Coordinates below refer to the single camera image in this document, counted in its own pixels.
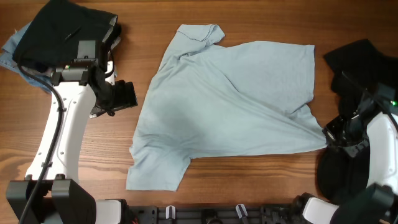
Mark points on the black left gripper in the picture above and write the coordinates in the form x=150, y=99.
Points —
x=127, y=98

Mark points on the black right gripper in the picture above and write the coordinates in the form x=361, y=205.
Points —
x=329, y=134

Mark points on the light blue t-shirt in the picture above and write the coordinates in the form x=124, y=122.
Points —
x=207, y=100

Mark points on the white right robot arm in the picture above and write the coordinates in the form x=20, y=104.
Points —
x=379, y=200

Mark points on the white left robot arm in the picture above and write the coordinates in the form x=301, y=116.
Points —
x=50, y=192

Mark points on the black clothes pile right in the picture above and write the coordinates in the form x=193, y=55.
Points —
x=358, y=69

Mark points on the grey folded garment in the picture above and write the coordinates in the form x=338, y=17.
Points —
x=47, y=73

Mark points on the black folded garment on stack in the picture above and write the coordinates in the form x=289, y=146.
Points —
x=53, y=36

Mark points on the blue denim folded jeans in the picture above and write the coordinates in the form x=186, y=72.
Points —
x=9, y=63

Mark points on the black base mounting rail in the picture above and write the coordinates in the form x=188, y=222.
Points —
x=266, y=214

